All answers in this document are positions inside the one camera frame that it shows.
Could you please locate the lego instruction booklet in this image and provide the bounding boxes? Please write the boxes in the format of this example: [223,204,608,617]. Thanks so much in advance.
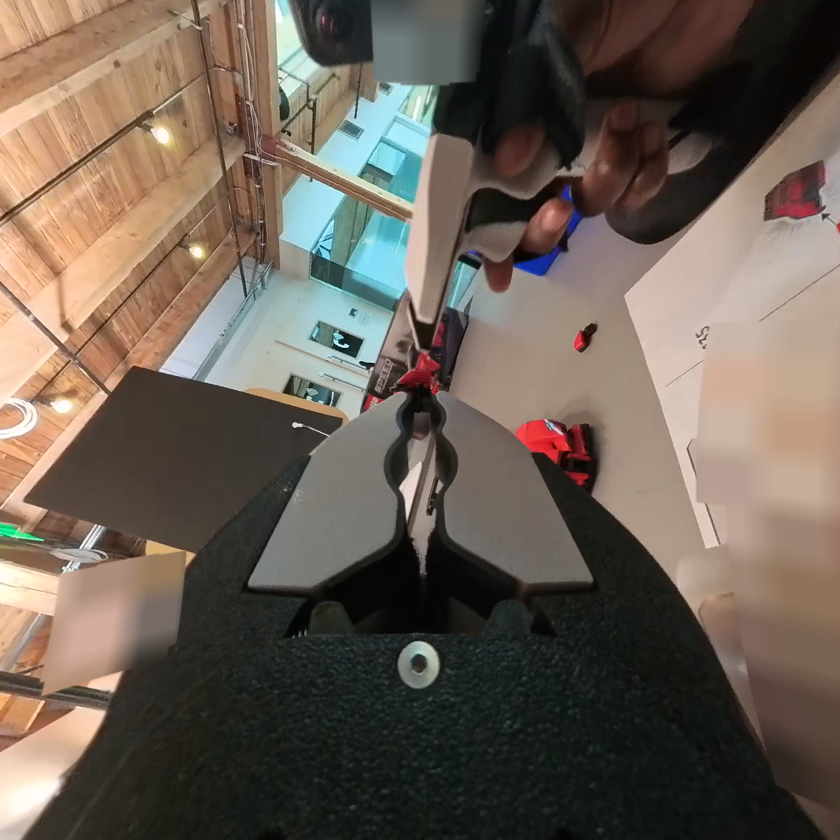
[623,116,840,559]

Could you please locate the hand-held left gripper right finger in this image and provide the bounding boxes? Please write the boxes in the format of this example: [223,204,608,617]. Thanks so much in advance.
[420,392,595,615]

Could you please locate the blue plastic bin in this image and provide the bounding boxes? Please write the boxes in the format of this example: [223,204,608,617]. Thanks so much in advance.
[510,184,586,278]

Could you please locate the person's right hand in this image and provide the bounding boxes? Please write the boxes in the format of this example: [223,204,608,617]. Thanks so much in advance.
[479,0,742,294]

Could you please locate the red lego car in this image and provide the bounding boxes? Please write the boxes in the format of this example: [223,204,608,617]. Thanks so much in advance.
[514,416,599,496]

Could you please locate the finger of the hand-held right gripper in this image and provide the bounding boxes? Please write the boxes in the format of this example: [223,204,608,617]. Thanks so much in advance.
[439,305,469,384]
[401,129,476,350]

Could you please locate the black red lego block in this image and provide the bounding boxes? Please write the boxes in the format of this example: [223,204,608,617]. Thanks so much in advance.
[392,346,450,397]

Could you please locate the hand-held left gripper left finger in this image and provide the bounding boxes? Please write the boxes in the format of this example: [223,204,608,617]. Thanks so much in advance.
[246,392,421,615]

